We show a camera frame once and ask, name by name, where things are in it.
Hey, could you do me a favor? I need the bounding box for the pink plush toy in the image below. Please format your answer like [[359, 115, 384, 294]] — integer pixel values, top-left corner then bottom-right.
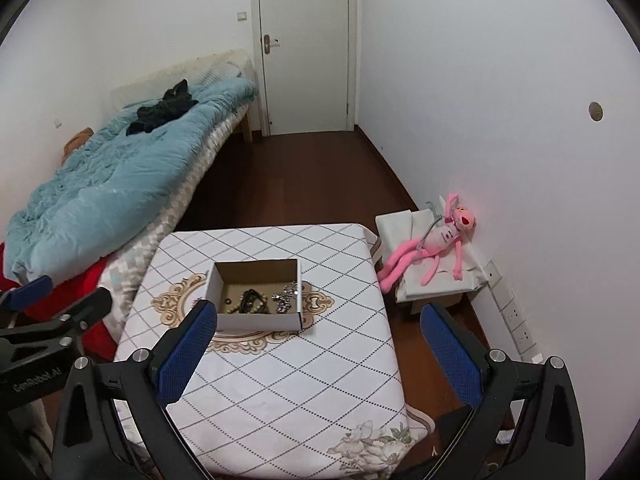
[[377, 191, 478, 293]]

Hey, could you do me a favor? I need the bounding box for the black watch band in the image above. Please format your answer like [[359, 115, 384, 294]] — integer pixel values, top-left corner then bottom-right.
[[239, 287, 266, 312]]

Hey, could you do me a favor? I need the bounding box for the diamond pattern tablecloth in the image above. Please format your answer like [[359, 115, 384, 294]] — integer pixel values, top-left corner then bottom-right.
[[114, 223, 436, 480]]

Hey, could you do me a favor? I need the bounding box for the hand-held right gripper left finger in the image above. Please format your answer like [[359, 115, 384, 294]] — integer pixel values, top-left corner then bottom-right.
[[52, 299, 218, 480]]

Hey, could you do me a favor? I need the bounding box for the white door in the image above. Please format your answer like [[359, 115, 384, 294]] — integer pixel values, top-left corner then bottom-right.
[[252, 0, 358, 136]]

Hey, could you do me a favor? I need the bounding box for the light blue blanket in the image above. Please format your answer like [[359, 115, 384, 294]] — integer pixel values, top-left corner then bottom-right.
[[7, 77, 259, 283]]

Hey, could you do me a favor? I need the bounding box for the red bed sheet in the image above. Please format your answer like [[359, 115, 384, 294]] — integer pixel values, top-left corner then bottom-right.
[[0, 242, 118, 361]]

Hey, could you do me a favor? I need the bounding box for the white power strip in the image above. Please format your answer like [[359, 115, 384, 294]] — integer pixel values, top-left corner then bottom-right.
[[484, 259, 546, 366]]

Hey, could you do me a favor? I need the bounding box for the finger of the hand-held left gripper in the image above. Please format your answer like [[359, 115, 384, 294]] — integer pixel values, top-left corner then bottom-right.
[[0, 275, 53, 313], [0, 287, 113, 351]]

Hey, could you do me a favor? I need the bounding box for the cardboard box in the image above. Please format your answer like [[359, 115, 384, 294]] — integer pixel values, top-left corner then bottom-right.
[[206, 258, 303, 333]]

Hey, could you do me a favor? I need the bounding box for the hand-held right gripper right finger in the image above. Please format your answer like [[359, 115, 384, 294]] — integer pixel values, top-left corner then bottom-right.
[[420, 302, 586, 480]]

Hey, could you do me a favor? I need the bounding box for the brown pillow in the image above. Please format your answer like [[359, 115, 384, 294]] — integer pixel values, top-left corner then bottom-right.
[[62, 127, 95, 163]]

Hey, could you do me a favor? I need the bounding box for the cream bed frame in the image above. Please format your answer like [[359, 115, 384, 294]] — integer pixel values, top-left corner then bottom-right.
[[110, 49, 256, 142]]

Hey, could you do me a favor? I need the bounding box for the wooden bead bracelet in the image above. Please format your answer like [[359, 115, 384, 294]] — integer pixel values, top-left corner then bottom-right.
[[224, 295, 272, 316]]

